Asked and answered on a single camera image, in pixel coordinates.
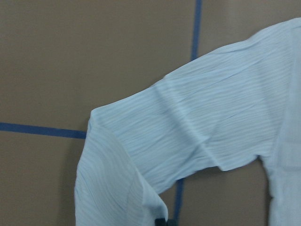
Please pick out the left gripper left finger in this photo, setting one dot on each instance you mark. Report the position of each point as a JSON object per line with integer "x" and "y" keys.
{"x": 160, "y": 222}

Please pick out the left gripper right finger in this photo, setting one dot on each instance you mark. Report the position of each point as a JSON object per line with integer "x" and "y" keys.
{"x": 171, "y": 222}

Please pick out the light blue button shirt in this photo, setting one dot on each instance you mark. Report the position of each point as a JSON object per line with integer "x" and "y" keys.
{"x": 225, "y": 109}

